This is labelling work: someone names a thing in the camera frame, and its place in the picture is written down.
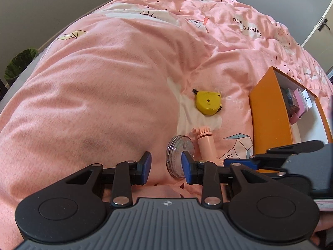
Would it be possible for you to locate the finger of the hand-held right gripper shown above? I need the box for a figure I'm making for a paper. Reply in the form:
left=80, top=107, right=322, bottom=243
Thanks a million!
left=224, top=154, right=289, bottom=175
left=267, top=141, right=325, bottom=155

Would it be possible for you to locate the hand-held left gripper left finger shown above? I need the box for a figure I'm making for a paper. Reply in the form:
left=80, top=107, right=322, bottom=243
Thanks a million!
left=65, top=151, right=152, bottom=206

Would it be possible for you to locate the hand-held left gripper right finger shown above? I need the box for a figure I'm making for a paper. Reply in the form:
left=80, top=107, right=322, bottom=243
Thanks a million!
left=181, top=150, right=276, bottom=206

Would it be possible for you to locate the clear round case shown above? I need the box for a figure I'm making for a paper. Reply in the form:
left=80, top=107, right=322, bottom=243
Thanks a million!
left=165, top=135, right=194, bottom=179

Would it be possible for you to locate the pink cylindrical brush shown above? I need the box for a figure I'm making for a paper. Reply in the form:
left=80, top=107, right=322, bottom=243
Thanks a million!
left=192, top=127, right=218, bottom=162

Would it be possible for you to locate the orange cardboard box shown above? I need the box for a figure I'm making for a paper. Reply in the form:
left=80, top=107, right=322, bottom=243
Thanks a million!
left=248, top=66, right=333, bottom=162

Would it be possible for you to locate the pink flat case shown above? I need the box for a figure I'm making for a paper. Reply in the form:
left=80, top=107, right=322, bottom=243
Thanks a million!
left=288, top=88, right=313, bottom=123

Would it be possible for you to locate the yellow tape measure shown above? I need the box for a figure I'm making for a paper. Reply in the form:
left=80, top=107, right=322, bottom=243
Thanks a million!
left=192, top=89, right=224, bottom=115

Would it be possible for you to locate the pink printed blanket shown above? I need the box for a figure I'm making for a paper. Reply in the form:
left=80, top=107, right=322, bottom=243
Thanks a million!
left=0, top=0, right=333, bottom=240

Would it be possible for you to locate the white door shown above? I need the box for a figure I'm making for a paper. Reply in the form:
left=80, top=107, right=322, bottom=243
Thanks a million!
left=302, top=5, right=333, bottom=55

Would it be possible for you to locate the green trash bin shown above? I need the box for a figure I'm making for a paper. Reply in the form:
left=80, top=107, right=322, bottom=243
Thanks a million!
left=4, top=48, right=39, bottom=86

